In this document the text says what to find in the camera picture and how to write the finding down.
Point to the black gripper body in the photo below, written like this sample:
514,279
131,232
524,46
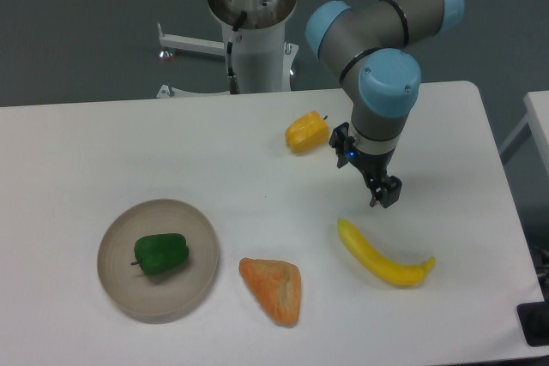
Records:
373,168

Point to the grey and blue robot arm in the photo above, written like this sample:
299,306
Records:
364,50

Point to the yellow bell pepper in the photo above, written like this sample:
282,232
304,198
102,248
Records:
307,132

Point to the green bell pepper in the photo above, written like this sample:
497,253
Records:
158,253

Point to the beige round plate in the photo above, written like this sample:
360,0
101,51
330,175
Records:
168,296

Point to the yellow banana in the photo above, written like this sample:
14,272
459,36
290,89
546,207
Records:
391,272

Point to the orange triangular bread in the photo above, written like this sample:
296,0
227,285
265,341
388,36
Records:
277,286

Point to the white side table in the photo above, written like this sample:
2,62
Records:
533,124

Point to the black device at table edge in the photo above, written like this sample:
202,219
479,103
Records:
534,322

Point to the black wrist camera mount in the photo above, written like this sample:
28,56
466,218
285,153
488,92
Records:
343,144

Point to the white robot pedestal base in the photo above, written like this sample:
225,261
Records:
258,58

